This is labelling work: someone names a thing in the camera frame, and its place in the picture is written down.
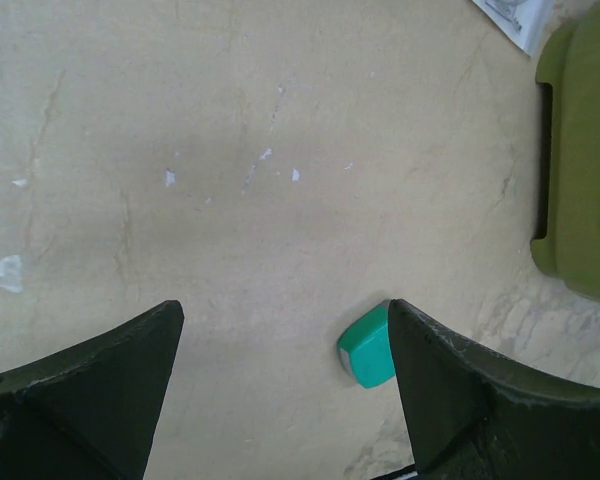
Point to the olive green plastic bin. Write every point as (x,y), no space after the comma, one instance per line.
(569,68)

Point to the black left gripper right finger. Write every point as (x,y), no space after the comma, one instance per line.
(473,413)

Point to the white printed card package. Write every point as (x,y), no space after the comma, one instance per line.
(522,21)

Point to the green and grey eraser block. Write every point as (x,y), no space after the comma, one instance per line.
(364,348)

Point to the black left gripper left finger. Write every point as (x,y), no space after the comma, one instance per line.
(90,411)

